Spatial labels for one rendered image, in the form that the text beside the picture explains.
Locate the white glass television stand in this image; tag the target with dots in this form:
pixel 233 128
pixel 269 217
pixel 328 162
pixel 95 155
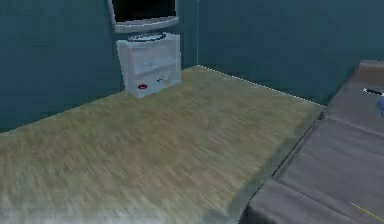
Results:
pixel 150 66

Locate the small red object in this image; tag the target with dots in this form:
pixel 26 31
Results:
pixel 142 86

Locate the black white remote control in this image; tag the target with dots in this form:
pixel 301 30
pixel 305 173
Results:
pixel 372 91

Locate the brown grey sofa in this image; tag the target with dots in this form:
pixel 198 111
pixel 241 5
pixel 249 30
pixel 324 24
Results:
pixel 333 160

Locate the small blue object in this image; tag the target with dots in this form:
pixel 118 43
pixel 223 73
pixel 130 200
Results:
pixel 160 80

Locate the blue round object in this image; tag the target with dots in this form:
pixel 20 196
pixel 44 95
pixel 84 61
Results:
pixel 381 107

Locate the grey framed television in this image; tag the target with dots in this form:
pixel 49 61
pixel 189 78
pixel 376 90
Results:
pixel 143 13

